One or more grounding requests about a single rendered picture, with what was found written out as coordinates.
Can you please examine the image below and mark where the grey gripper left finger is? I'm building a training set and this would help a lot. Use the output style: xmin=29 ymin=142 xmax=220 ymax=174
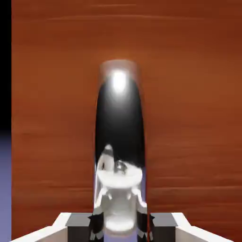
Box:
xmin=9 ymin=212 xmax=94 ymax=242

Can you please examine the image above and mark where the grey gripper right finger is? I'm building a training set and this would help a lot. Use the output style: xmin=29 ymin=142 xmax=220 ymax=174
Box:
xmin=149 ymin=212 xmax=234 ymax=242

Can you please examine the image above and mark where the shiny curved metal handle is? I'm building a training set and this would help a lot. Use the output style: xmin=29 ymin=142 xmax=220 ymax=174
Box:
xmin=88 ymin=60 xmax=155 ymax=242

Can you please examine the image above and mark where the reddish brown wooden cabinet door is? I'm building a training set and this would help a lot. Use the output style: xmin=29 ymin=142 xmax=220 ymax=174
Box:
xmin=11 ymin=0 xmax=242 ymax=242

